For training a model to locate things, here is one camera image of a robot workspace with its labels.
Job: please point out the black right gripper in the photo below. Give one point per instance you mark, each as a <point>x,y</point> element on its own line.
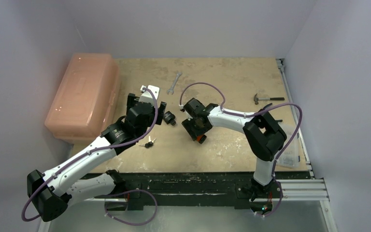
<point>191,127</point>

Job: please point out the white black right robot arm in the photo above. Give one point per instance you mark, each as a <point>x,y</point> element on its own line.
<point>263,133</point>

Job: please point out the small black-handled hammer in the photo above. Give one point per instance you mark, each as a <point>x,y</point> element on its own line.
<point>257,99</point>

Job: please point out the black key bunch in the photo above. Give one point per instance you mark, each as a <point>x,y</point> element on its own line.
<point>149,144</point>

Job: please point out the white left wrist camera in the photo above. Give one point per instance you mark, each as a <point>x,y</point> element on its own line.
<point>149,93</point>

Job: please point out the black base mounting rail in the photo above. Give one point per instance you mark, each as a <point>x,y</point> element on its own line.
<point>229,189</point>

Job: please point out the orange black padlock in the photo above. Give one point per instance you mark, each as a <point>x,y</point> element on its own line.
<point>201,139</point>

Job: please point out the silver open-end wrench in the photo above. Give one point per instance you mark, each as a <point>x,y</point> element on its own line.
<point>171,89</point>

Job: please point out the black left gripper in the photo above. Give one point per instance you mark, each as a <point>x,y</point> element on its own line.
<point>132,99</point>

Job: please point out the pink translucent plastic box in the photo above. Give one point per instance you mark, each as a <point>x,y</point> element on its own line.
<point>85,101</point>

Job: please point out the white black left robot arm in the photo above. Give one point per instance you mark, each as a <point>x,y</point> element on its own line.
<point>50,193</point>

